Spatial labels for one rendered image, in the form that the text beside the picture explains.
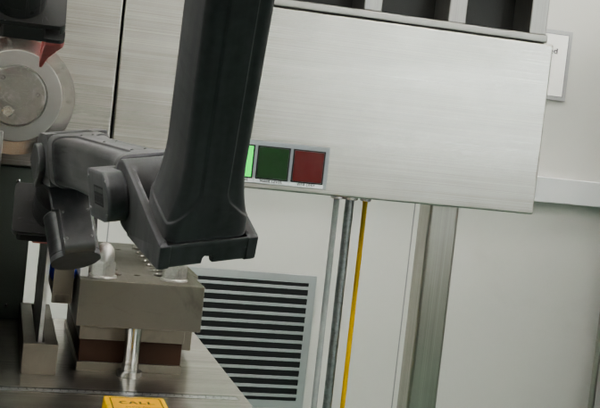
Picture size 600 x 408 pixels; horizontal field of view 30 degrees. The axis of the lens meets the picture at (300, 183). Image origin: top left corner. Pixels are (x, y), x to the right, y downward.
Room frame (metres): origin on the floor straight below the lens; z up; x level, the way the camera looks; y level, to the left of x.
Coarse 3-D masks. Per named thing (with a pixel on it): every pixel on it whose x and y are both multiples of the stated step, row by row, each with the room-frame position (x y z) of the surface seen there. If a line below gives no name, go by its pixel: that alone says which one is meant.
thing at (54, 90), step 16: (0, 64) 1.40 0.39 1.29; (16, 64) 1.40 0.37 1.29; (32, 64) 1.41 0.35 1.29; (48, 64) 1.41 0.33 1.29; (48, 80) 1.41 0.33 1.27; (48, 96) 1.41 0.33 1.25; (48, 112) 1.42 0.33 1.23; (0, 128) 1.40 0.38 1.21; (16, 128) 1.41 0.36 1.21; (32, 128) 1.41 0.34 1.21; (48, 128) 1.42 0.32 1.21
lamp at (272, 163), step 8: (264, 152) 1.83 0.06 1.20; (272, 152) 1.83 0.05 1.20; (280, 152) 1.83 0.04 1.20; (288, 152) 1.84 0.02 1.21; (264, 160) 1.83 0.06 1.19; (272, 160) 1.83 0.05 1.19; (280, 160) 1.83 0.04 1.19; (264, 168) 1.83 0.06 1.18; (272, 168) 1.83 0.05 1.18; (280, 168) 1.83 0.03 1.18; (264, 176) 1.83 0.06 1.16; (272, 176) 1.83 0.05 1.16; (280, 176) 1.84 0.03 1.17
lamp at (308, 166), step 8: (296, 152) 1.84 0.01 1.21; (304, 152) 1.84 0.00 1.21; (296, 160) 1.84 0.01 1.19; (304, 160) 1.84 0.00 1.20; (312, 160) 1.85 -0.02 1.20; (320, 160) 1.85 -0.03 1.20; (296, 168) 1.84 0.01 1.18; (304, 168) 1.85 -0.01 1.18; (312, 168) 1.85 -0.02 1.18; (320, 168) 1.85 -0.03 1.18; (296, 176) 1.84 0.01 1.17; (304, 176) 1.85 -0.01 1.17; (312, 176) 1.85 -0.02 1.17; (320, 176) 1.85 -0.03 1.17
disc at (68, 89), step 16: (0, 48) 1.40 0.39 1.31; (16, 48) 1.41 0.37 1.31; (32, 48) 1.41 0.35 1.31; (64, 64) 1.43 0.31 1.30; (64, 80) 1.42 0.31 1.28; (64, 96) 1.43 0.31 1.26; (64, 112) 1.43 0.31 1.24; (64, 128) 1.43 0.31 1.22; (16, 144) 1.41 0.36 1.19; (32, 144) 1.42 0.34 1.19
